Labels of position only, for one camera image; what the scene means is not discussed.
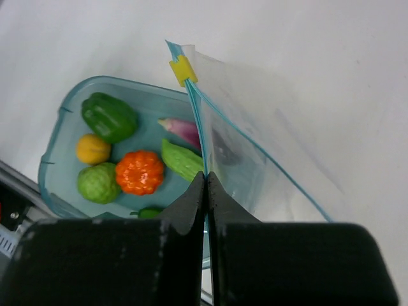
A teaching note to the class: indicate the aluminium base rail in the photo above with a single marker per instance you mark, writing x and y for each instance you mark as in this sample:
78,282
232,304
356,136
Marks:
20,207

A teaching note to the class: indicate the teal plastic tray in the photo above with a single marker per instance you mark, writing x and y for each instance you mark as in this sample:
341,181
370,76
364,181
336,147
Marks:
59,167

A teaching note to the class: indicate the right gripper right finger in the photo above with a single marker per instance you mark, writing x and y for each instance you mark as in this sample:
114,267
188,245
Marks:
291,263

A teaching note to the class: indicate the green bell pepper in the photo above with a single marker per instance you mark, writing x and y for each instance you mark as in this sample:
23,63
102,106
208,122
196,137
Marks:
110,118

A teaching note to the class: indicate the yellow round fruit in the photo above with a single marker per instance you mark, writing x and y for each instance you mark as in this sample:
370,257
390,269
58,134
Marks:
92,150

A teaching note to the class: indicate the dark green chili pepper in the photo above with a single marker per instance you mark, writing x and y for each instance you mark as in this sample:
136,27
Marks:
147,213

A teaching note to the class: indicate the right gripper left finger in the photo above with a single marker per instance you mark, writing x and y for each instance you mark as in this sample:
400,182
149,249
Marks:
112,261

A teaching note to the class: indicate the light green bitter gourd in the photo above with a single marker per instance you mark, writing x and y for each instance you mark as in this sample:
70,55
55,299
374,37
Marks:
181,160

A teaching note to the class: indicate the clear zip top bag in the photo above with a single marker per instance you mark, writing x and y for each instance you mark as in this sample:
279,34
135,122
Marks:
250,137

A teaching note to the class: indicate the light green custard apple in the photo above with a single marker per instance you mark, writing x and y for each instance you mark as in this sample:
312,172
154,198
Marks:
98,183

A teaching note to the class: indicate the purple eggplant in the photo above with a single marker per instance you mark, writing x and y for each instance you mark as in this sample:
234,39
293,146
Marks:
186,130

